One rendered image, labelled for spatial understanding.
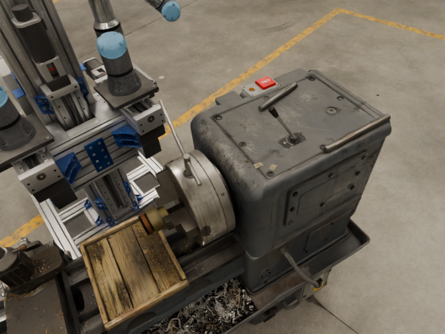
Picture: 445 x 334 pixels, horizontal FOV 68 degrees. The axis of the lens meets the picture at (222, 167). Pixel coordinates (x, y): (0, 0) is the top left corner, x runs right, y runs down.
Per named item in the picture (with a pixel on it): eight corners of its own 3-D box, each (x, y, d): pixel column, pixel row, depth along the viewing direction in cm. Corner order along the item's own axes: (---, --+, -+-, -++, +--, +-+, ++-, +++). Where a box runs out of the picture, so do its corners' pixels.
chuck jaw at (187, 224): (192, 201, 113) (207, 223, 104) (195, 211, 116) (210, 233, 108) (162, 216, 110) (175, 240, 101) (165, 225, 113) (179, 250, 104)
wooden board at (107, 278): (152, 214, 140) (150, 209, 137) (189, 285, 118) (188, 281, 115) (82, 248, 131) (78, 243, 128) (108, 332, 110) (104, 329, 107)
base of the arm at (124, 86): (102, 86, 154) (95, 67, 146) (132, 73, 160) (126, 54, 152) (118, 100, 146) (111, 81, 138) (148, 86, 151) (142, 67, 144)
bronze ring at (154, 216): (157, 195, 113) (133, 209, 111) (169, 215, 108) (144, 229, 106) (165, 209, 121) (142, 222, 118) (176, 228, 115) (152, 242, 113)
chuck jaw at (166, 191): (184, 192, 119) (171, 162, 116) (188, 194, 114) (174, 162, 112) (155, 205, 115) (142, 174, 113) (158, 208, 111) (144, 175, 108)
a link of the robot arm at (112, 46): (106, 77, 140) (95, 47, 130) (103, 61, 149) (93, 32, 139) (134, 71, 142) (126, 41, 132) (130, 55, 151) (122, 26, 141)
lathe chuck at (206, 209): (189, 186, 139) (180, 136, 114) (227, 248, 123) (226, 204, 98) (169, 195, 137) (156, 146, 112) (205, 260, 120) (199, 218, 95)
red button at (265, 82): (267, 79, 134) (267, 75, 133) (275, 87, 131) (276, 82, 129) (254, 84, 133) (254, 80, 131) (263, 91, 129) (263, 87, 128)
